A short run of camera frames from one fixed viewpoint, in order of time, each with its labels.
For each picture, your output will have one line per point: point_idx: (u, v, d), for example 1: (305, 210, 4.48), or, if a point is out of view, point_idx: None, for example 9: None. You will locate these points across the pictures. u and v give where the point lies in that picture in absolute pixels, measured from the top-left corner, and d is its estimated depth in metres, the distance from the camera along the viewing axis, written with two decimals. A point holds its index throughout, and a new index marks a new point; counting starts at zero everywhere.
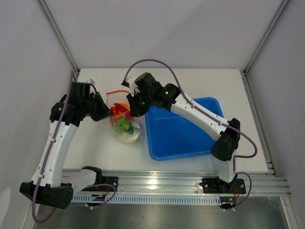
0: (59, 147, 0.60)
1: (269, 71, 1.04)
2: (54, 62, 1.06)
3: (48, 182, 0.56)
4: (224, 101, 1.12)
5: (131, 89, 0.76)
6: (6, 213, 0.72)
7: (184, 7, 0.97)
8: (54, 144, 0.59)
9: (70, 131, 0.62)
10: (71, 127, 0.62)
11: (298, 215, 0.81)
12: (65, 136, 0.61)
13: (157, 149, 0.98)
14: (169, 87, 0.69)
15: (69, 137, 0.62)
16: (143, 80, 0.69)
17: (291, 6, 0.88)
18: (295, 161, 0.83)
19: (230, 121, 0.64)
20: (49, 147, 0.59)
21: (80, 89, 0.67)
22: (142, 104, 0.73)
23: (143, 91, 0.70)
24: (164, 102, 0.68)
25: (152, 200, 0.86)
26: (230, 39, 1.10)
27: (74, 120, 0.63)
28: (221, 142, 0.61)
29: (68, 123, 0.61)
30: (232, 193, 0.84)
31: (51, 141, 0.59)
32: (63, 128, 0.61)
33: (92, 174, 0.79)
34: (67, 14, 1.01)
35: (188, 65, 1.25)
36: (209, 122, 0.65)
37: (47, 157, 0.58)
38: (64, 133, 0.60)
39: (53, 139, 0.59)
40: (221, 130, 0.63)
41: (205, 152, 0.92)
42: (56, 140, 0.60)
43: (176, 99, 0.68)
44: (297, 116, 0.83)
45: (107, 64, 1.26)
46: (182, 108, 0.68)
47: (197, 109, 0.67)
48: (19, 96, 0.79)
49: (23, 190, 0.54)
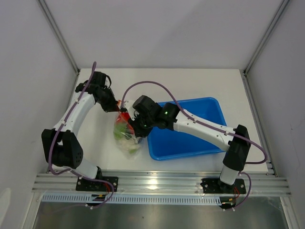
0: (80, 108, 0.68)
1: (269, 70, 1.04)
2: (54, 62, 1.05)
3: (69, 129, 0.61)
4: (224, 101, 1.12)
5: (131, 114, 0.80)
6: (7, 214, 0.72)
7: (184, 7, 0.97)
8: (77, 105, 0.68)
9: (90, 102, 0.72)
10: (92, 98, 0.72)
11: (298, 215, 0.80)
12: (86, 102, 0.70)
13: (157, 149, 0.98)
14: (168, 107, 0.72)
15: (88, 106, 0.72)
16: (140, 104, 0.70)
17: (291, 6, 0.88)
18: (295, 161, 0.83)
19: (236, 129, 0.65)
20: (73, 106, 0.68)
21: (101, 76, 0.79)
22: (144, 126, 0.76)
23: (143, 114, 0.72)
24: (166, 122, 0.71)
25: (152, 200, 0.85)
26: (231, 39, 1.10)
27: (95, 95, 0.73)
28: (232, 152, 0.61)
29: (90, 93, 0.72)
30: (232, 193, 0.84)
31: (75, 102, 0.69)
32: (86, 96, 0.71)
33: (95, 167, 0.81)
34: (66, 14, 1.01)
35: (188, 65, 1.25)
36: (215, 133, 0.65)
37: (70, 112, 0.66)
38: (86, 99, 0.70)
39: (77, 100, 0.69)
40: (228, 140, 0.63)
41: (205, 152, 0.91)
42: (79, 102, 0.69)
43: (176, 117, 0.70)
44: (297, 116, 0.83)
45: (107, 64, 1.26)
46: (184, 124, 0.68)
47: (198, 123, 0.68)
48: (18, 97, 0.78)
49: (45, 135, 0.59)
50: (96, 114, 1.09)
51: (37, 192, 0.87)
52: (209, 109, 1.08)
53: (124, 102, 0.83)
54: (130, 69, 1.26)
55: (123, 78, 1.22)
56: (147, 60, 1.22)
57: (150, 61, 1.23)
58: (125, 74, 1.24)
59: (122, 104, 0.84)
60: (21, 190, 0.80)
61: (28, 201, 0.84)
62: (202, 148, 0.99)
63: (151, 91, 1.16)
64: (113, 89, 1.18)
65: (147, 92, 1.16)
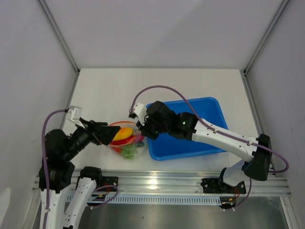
0: (54, 217, 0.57)
1: (269, 70, 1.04)
2: (54, 62, 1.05)
3: None
4: (224, 101, 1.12)
5: (141, 119, 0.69)
6: (7, 214, 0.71)
7: (184, 6, 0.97)
8: (49, 214, 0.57)
9: (62, 196, 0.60)
10: (62, 192, 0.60)
11: (298, 215, 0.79)
12: (58, 203, 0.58)
13: (158, 150, 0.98)
14: (186, 116, 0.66)
15: (62, 202, 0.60)
16: (158, 112, 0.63)
17: (291, 6, 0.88)
18: (295, 161, 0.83)
19: (259, 139, 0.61)
20: (45, 220, 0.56)
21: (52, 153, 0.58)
22: (155, 131, 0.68)
23: (157, 122, 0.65)
24: (183, 133, 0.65)
25: (152, 200, 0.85)
26: (231, 39, 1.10)
27: (64, 184, 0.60)
28: (257, 164, 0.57)
29: (59, 191, 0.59)
30: (232, 193, 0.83)
31: (45, 212, 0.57)
32: (55, 197, 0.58)
33: (90, 186, 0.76)
34: (66, 14, 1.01)
35: (188, 65, 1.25)
36: (238, 144, 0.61)
37: (45, 225, 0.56)
38: (56, 201, 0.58)
39: (46, 210, 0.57)
40: (252, 151, 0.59)
41: (206, 152, 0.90)
42: (50, 210, 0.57)
43: (195, 127, 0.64)
44: (297, 116, 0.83)
45: (107, 64, 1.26)
46: (204, 134, 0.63)
47: (219, 133, 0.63)
48: (18, 97, 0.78)
49: None
50: (96, 115, 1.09)
51: (36, 192, 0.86)
52: (209, 109, 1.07)
53: (133, 107, 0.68)
54: (130, 69, 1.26)
55: (123, 77, 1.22)
56: (146, 60, 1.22)
57: (150, 61, 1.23)
58: (126, 74, 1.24)
59: (131, 109, 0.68)
60: (21, 191, 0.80)
61: (28, 202, 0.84)
62: (203, 148, 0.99)
63: (158, 93, 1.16)
64: (112, 88, 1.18)
65: (147, 93, 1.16)
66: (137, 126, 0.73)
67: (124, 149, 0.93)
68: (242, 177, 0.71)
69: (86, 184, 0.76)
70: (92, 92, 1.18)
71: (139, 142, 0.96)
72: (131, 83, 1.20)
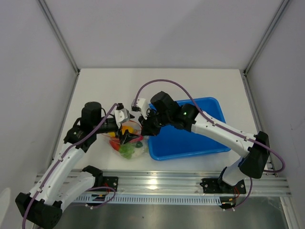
0: (62, 169, 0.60)
1: (269, 70, 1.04)
2: (54, 63, 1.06)
3: (44, 197, 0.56)
4: (224, 101, 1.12)
5: (144, 112, 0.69)
6: (7, 213, 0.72)
7: (184, 7, 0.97)
8: (60, 163, 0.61)
9: (76, 156, 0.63)
10: (80, 151, 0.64)
11: (298, 215, 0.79)
12: (72, 158, 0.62)
13: (159, 149, 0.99)
14: (188, 107, 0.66)
15: (74, 161, 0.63)
16: (161, 101, 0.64)
17: (291, 7, 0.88)
18: (295, 161, 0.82)
19: (257, 135, 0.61)
20: (54, 166, 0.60)
21: (88, 118, 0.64)
22: (158, 125, 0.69)
23: (160, 111, 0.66)
24: (183, 124, 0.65)
25: (152, 200, 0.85)
26: (231, 39, 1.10)
27: (84, 146, 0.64)
28: (251, 159, 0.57)
29: (78, 148, 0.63)
30: (232, 193, 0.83)
31: (58, 160, 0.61)
32: (72, 150, 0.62)
33: (89, 179, 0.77)
34: (67, 14, 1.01)
35: (188, 65, 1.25)
36: (235, 138, 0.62)
37: (51, 172, 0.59)
38: (72, 155, 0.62)
39: (60, 159, 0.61)
40: (249, 146, 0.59)
41: (206, 152, 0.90)
42: (63, 161, 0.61)
43: (195, 119, 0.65)
44: (297, 115, 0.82)
45: (106, 64, 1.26)
46: (203, 126, 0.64)
47: (218, 127, 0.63)
48: (18, 97, 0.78)
49: (19, 198, 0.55)
50: None
51: None
52: (209, 109, 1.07)
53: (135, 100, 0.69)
54: (129, 69, 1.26)
55: (123, 77, 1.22)
56: (146, 60, 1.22)
57: (150, 60, 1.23)
58: (125, 74, 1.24)
59: (133, 102, 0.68)
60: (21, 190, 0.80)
61: None
62: (204, 148, 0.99)
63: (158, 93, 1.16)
64: (112, 88, 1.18)
65: (147, 93, 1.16)
66: (140, 121, 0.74)
67: (122, 148, 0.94)
68: (241, 177, 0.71)
69: (85, 177, 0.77)
70: (91, 92, 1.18)
71: (137, 143, 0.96)
72: (131, 83, 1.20)
